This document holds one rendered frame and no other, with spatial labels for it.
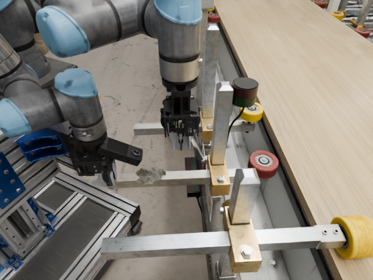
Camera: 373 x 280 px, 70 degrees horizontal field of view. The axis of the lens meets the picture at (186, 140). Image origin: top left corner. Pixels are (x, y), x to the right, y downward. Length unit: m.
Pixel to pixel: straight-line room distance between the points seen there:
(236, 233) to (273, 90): 0.67
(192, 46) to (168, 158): 1.59
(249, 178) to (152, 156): 1.62
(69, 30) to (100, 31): 0.05
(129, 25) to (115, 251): 0.40
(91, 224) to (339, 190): 1.15
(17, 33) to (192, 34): 0.57
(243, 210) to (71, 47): 0.40
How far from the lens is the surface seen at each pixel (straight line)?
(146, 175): 0.76
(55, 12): 0.47
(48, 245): 1.53
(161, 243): 0.54
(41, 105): 0.59
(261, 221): 0.99
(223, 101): 0.64
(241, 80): 0.66
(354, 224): 0.62
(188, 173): 0.77
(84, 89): 0.58
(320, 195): 0.75
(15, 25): 0.90
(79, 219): 1.55
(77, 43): 0.47
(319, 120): 0.99
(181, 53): 0.47
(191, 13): 0.46
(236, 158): 1.17
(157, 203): 1.77
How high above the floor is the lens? 1.44
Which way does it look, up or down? 42 degrees down
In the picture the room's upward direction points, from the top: straight up
